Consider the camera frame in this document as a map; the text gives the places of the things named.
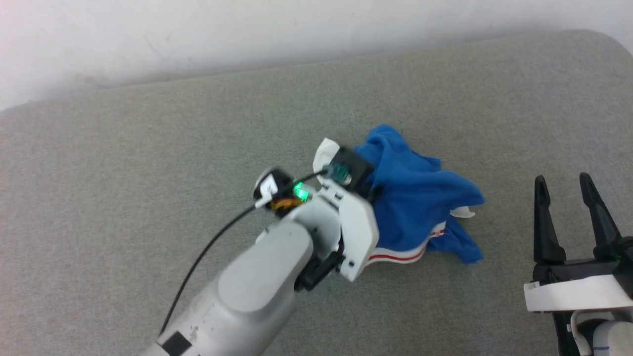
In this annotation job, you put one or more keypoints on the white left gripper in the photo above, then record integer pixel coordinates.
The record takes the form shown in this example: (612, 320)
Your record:
(358, 232)

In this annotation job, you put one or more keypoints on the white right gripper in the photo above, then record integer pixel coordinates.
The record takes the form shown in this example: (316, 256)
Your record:
(573, 291)

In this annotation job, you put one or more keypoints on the blue garment with white trim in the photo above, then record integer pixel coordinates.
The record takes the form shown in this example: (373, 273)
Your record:
(415, 198)

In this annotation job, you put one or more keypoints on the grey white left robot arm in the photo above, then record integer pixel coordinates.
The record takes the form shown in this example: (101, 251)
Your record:
(262, 277)

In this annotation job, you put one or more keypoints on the grey fabric sofa cushion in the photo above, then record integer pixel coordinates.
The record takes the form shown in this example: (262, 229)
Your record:
(148, 173)

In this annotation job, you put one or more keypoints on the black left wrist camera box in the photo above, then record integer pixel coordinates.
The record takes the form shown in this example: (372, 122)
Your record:
(353, 163)

